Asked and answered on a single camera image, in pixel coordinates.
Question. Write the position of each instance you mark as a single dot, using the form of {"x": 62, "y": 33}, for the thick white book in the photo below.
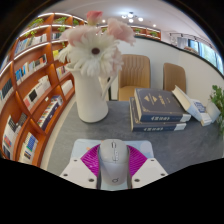
{"x": 191, "y": 106}

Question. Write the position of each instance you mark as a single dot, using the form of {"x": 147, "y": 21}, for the green leafy plant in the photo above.
{"x": 218, "y": 100}

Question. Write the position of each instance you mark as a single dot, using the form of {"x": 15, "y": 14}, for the pink and white flowers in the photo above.
{"x": 95, "y": 50}

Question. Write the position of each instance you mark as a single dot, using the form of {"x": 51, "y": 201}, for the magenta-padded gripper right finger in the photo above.
{"x": 148, "y": 170}

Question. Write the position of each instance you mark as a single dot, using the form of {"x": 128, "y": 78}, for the tan upholstered chair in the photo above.
{"x": 174, "y": 76}
{"x": 133, "y": 75}

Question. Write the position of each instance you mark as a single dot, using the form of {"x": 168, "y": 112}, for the orange wooden shelf unit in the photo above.
{"x": 30, "y": 93}

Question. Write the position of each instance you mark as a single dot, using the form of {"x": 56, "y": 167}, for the ceiling lamp with bulbs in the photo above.
{"x": 131, "y": 16}

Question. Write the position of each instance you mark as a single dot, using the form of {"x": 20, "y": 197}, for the large glass window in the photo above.
{"x": 208, "y": 53}

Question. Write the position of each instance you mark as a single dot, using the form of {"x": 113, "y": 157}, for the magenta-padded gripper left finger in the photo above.
{"x": 78, "y": 170}

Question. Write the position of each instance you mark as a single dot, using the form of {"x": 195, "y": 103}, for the light grey computer mouse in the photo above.
{"x": 114, "y": 166}

